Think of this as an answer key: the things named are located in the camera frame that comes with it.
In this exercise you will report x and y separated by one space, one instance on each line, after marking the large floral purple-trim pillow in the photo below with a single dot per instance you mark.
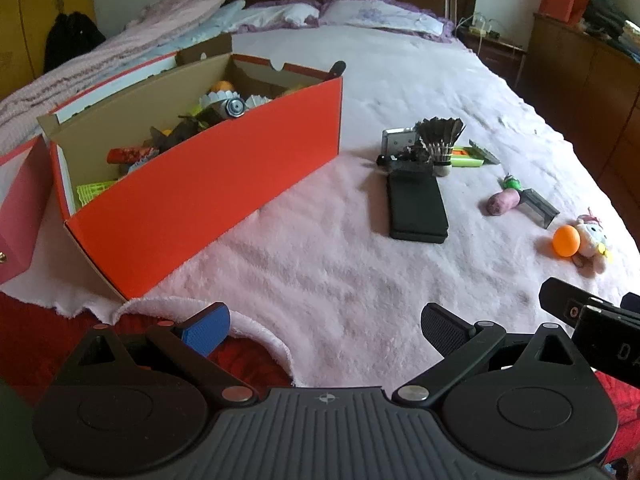
380 12

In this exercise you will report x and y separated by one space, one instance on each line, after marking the pink fleece blanket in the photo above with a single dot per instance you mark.
350 270

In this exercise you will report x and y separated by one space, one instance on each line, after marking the white cat plush toy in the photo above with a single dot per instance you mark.
592 242

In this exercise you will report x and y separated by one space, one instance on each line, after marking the green plastic basket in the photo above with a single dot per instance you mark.
92 193

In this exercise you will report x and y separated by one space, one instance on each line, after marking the black backpack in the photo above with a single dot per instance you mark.
72 42

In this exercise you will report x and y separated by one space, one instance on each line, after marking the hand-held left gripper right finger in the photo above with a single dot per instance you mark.
445 331

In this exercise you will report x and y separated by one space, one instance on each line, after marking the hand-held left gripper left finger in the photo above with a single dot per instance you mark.
206 330

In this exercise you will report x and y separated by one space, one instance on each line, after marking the pile of clothes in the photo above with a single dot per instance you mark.
610 22

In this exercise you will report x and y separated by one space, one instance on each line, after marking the red patterned tube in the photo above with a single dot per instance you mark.
130 154

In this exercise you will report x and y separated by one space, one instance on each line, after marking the black feather shuttlecock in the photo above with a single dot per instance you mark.
440 132

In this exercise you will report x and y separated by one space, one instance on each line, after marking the black flat case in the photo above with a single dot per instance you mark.
417 210

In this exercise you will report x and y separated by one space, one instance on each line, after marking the yellow wardrobe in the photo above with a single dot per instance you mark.
25 15

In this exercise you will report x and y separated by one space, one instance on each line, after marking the pink red case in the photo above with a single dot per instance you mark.
20 215

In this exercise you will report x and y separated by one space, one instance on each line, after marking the green orange toy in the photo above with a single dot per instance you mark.
467 160

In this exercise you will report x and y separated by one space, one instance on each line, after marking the small green toy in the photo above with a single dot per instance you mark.
510 181

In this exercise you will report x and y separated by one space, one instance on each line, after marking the orange cardboard box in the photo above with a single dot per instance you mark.
200 195

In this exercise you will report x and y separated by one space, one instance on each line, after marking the dark toy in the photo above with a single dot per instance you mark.
175 132

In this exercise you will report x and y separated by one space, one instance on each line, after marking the pink striped quilt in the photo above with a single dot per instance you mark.
100 65

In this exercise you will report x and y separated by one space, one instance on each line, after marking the dark wooden nightstand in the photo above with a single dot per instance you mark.
492 57

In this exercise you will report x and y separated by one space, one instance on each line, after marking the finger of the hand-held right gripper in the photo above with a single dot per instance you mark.
565 300

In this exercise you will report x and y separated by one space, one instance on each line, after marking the purple toy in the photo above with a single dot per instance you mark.
502 203

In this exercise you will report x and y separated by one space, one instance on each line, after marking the brown wooden cabinet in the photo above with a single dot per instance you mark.
575 90

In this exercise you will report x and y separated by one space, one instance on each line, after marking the white power strip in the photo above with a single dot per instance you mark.
480 27

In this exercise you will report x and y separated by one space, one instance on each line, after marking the red bedsheet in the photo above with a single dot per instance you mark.
250 360

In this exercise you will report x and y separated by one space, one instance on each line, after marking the light blue quilt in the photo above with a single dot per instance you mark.
210 22

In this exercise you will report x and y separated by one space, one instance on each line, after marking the white shuttlecock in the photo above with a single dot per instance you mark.
217 97
257 101

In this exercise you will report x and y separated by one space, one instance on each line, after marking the small white purple-trim pillow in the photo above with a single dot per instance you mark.
285 15

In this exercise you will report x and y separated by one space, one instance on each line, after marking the orange ball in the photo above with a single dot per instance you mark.
566 240
222 86

